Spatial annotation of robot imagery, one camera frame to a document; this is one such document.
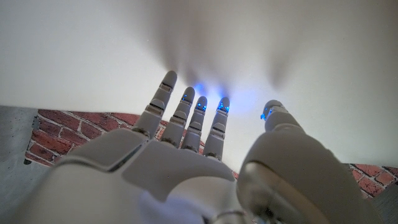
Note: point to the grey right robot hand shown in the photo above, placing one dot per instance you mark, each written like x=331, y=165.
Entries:
x=174, y=174

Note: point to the cream memory foam sheet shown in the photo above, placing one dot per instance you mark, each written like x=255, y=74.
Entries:
x=93, y=56

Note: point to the printed brick backdrop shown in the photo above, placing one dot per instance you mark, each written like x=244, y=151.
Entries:
x=62, y=130

